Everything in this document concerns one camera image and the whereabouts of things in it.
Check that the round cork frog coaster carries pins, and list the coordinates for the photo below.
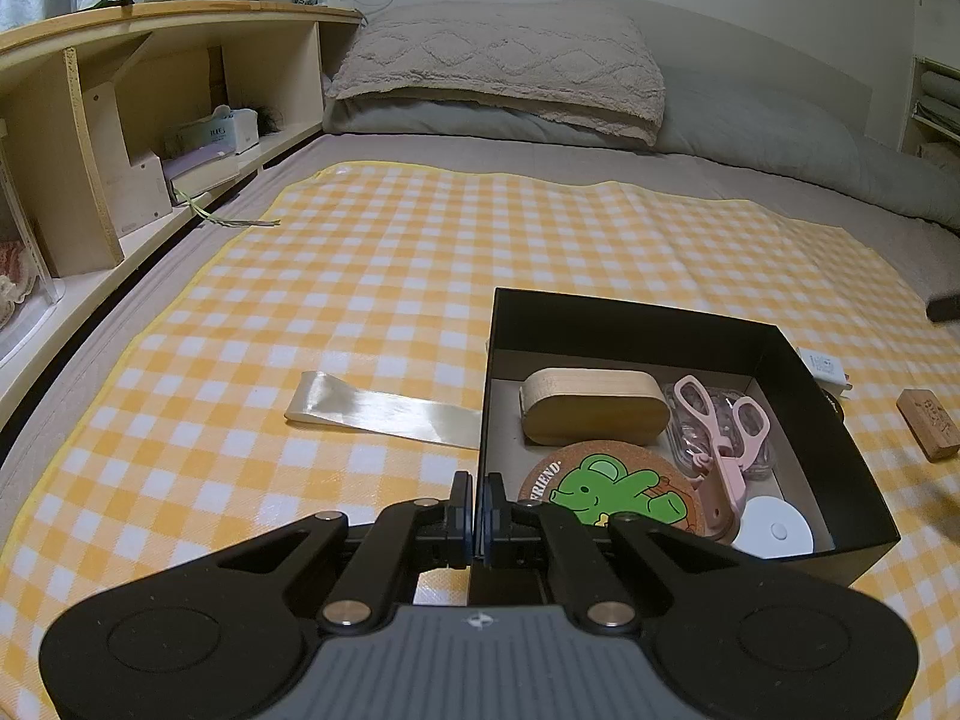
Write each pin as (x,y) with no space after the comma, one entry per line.
(597,479)

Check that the clear plastic case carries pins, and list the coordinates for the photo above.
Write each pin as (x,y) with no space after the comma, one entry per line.
(717,422)

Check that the white side shelf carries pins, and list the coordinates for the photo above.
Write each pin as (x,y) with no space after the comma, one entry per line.
(931,123)

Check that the yellow checkered cloth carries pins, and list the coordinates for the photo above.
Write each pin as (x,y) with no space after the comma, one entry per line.
(384,275)

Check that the white round disc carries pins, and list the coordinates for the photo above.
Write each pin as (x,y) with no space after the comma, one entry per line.
(771,527)

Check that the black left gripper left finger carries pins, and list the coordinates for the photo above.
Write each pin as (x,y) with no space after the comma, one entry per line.
(458,528)

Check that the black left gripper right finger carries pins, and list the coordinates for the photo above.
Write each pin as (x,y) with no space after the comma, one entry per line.
(496,530)

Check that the pink scissors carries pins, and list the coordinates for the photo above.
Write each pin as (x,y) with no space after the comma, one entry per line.
(721,483)

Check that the black cardboard box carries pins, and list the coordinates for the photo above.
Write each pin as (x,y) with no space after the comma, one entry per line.
(816,466)

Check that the oval wooden box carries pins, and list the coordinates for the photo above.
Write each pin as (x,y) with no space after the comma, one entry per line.
(562,405)

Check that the purple book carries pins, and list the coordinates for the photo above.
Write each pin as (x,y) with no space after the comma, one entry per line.
(194,173)

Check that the grey pillow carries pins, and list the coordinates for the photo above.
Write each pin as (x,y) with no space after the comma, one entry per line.
(707,116)

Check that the beige textured pillow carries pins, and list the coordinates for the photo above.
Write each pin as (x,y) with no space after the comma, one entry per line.
(578,63)

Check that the carved wooden block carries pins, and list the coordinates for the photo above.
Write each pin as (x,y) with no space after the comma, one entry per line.
(930,424)

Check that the wooden bedside shelf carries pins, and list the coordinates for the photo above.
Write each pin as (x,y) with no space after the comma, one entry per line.
(87,100)

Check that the clear box with trinkets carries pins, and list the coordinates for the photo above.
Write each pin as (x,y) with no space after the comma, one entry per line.
(28,291)

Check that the tissue box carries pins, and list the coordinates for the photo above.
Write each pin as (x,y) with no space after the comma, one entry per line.
(233,130)

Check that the white charger adapter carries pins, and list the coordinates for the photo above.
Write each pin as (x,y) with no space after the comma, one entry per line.
(827,371)

